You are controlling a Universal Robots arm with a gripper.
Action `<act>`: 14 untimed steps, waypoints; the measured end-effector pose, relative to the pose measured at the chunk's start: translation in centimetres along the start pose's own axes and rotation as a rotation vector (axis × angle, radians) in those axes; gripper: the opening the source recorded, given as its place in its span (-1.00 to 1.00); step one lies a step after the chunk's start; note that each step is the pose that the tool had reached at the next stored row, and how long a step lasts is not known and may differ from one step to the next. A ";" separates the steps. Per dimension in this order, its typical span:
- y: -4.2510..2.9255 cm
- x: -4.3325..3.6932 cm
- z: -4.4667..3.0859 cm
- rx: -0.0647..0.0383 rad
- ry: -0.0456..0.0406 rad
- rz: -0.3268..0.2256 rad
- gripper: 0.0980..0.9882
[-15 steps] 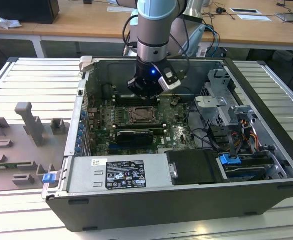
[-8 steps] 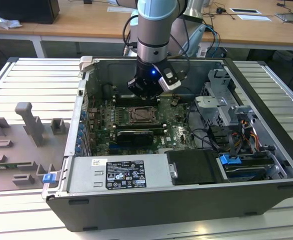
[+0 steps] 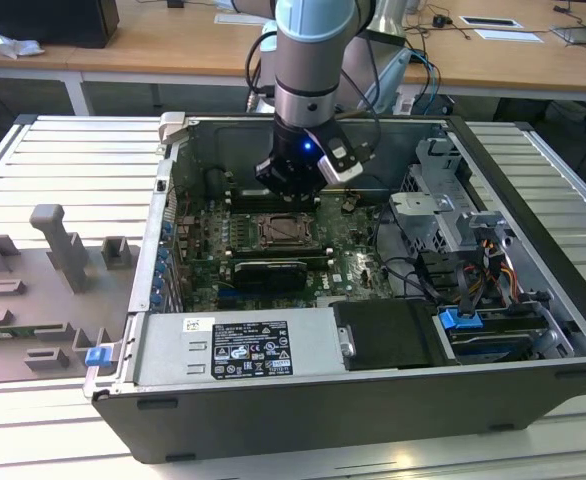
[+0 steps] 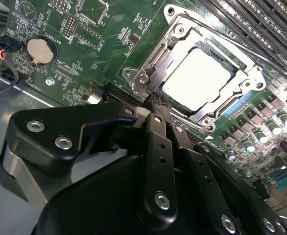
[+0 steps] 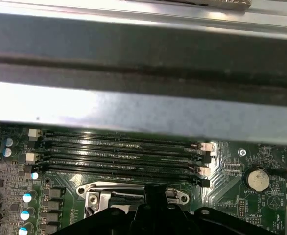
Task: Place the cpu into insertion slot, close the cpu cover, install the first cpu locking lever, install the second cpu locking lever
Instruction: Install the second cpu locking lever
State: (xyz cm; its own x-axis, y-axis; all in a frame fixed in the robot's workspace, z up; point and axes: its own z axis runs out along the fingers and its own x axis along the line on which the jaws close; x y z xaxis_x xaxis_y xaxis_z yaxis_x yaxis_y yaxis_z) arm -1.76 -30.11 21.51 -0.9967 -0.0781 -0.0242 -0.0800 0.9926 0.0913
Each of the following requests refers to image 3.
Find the large black box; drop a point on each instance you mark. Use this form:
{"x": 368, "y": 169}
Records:
{"x": 48, "y": 20}

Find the pale blue teach pendant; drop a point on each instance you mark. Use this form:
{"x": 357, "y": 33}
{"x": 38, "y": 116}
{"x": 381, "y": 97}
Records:
{"x": 390, "y": 80}

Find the black plastic shroud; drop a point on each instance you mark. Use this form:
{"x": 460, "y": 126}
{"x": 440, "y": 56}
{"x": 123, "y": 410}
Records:
{"x": 388, "y": 335}

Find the long wooden desk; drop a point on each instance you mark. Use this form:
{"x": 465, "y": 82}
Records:
{"x": 173, "y": 45}

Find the black RAM slot bank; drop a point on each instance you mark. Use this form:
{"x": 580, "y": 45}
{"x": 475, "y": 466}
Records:
{"x": 253, "y": 204}
{"x": 278, "y": 252}

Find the small square CPU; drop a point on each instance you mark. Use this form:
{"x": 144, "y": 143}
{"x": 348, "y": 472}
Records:
{"x": 288, "y": 230}

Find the silver power supply unit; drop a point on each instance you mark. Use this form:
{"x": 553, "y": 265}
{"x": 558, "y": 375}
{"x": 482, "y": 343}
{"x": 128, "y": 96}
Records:
{"x": 163, "y": 345}

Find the silver metal drive cage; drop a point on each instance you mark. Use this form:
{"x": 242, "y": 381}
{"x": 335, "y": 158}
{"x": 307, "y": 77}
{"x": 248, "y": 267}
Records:
{"x": 423, "y": 210}

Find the white paper sheet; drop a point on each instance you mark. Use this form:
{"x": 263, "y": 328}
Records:
{"x": 510, "y": 35}

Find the black graphics card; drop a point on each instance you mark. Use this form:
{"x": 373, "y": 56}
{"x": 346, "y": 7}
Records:
{"x": 268, "y": 275}

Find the crumpled white paper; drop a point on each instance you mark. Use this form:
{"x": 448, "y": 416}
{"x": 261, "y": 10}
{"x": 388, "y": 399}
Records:
{"x": 15, "y": 46}

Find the small black power adapter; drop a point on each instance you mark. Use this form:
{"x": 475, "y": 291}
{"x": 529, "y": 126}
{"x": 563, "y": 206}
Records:
{"x": 442, "y": 21}

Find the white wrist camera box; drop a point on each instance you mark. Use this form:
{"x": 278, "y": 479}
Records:
{"x": 340, "y": 172}

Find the small blue case clip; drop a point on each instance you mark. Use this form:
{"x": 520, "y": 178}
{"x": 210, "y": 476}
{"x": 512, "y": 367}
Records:
{"x": 97, "y": 357}

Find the black open PC case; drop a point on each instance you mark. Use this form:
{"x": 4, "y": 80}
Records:
{"x": 273, "y": 425}

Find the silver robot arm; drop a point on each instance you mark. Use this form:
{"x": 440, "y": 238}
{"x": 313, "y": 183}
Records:
{"x": 305, "y": 65}

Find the green RAM stick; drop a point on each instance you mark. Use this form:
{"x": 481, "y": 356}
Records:
{"x": 3, "y": 330}

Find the CPU socket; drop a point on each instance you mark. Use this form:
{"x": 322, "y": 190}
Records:
{"x": 262, "y": 244}

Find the hard disk in blue carrier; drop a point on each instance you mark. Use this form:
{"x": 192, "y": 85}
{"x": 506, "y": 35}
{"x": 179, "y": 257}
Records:
{"x": 455, "y": 320}

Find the green motherboard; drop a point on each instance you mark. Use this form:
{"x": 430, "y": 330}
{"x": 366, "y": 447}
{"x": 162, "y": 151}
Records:
{"x": 353, "y": 265}

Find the grey parts rack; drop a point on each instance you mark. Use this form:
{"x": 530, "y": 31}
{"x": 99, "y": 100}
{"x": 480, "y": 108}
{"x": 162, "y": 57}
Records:
{"x": 23, "y": 300}

